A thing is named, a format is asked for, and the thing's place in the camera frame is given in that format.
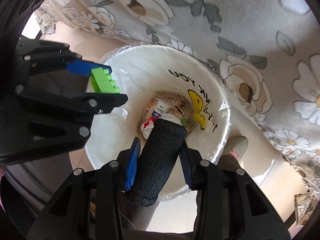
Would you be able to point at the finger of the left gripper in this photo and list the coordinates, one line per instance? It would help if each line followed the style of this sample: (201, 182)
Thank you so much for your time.
(83, 68)
(95, 102)

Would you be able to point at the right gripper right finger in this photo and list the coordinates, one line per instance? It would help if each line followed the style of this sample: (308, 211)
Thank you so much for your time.
(231, 202)

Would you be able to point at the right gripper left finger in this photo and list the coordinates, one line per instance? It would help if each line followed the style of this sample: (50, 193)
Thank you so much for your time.
(67, 215)

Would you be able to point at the light green lego brick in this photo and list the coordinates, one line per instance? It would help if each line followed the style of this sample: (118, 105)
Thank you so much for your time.
(102, 81)

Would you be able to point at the black foam cylinder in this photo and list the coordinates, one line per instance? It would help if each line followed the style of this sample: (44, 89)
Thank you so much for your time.
(156, 162)

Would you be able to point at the red toy block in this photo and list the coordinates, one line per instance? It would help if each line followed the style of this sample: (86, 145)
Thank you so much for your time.
(147, 123)

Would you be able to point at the white plastic bag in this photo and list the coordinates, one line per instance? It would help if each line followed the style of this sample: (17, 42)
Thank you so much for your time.
(169, 117)

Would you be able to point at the white yogurt cup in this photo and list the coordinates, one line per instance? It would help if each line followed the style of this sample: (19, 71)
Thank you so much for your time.
(162, 107)

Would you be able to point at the dark green cube block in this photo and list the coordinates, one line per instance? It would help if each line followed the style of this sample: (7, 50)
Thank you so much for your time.
(184, 122)

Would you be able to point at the white trash bin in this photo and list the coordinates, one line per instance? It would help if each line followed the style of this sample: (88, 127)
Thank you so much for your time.
(174, 104)

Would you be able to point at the grey trousers legs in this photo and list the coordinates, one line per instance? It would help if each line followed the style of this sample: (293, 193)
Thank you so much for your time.
(36, 181)

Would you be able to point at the shoe on floor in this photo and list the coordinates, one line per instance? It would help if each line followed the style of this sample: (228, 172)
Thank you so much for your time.
(235, 147)

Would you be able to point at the floral bed quilt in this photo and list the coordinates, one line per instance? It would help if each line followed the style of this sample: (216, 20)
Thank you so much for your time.
(265, 51)

